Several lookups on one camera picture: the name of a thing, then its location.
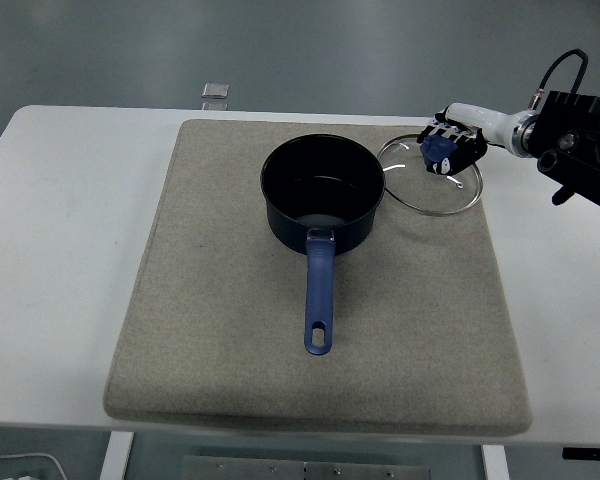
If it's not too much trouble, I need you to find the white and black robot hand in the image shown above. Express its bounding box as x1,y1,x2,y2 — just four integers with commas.
415,101,520,177

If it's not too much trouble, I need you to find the glass pot lid blue knob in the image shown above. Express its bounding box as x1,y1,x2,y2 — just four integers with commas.
377,132,484,217

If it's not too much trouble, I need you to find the beige fabric mat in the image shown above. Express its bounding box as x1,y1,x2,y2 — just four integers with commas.
103,118,534,435

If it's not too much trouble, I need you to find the white table leg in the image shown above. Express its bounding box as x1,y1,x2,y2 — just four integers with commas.
481,443,511,480
99,430,135,480

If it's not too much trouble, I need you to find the black bar under table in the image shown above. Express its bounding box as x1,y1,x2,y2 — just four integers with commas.
561,446,600,461

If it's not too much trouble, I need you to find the grey metal plate with screws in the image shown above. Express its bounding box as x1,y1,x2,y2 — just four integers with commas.
181,454,433,480

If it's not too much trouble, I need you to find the white rounded box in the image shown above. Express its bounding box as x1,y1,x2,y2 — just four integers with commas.
0,452,69,480

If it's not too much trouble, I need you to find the dark pot with blue handle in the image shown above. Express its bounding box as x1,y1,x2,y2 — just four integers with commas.
259,133,386,357

